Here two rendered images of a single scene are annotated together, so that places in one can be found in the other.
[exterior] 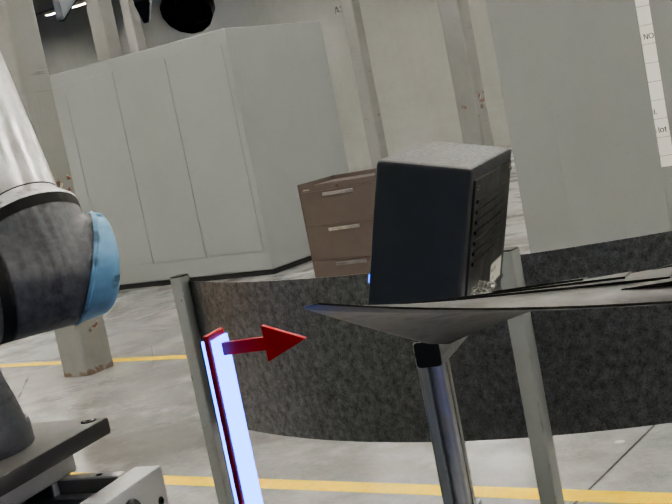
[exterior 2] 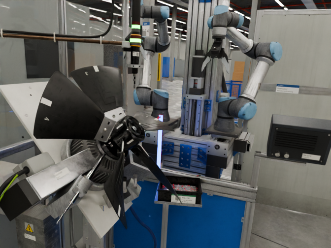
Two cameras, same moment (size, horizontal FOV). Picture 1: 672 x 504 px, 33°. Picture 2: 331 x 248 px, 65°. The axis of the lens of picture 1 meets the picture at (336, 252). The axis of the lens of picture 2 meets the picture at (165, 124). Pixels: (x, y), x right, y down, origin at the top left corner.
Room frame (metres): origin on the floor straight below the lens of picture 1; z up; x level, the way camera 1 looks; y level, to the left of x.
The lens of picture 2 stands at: (0.72, -1.33, 1.48)
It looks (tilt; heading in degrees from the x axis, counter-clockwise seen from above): 14 degrees down; 89
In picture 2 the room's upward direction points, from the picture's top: 3 degrees clockwise
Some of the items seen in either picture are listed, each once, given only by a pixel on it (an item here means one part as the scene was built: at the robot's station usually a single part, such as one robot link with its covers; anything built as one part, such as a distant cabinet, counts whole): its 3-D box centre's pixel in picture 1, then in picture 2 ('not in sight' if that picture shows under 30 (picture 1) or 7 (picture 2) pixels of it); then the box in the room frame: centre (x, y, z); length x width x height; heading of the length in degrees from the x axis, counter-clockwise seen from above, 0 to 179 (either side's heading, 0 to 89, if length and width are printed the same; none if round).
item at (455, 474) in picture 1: (444, 422); (255, 170); (1.23, -0.08, 0.96); 0.03 x 0.03 x 0.20; 70
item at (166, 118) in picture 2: not in sight; (160, 113); (0.73, 0.63, 1.09); 0.15 x 0.15 x 0.10
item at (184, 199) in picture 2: not in sight; (179, 189); (0.84, -0.11, 0.85); 0.22 x 0.17 x 0.07; 176
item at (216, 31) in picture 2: not in sight; (218, 32); (1.02, 0.17, 1.65); 0.08 x 0.08 x 0.05
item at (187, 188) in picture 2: not in sight; (179, 192); (0.84, -0.11, 0.83); 0.19 x 0.14 x 0.04; 176
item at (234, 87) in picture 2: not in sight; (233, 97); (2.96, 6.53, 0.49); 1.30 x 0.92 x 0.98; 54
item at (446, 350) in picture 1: (451, 328); (279, 158); (1.33, -0.12, 1.04); 0.24 x 0.03 x 0.03; 160
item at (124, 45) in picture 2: not in sight; (132, 54); (0.60, -0.24, 1.50); 0.09 x 0.07 x 0.10; 15
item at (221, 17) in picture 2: not in sight; (220, 16); (1.03, 0.17, 1.73); 0.09 x 0.08 x 0.11; 33
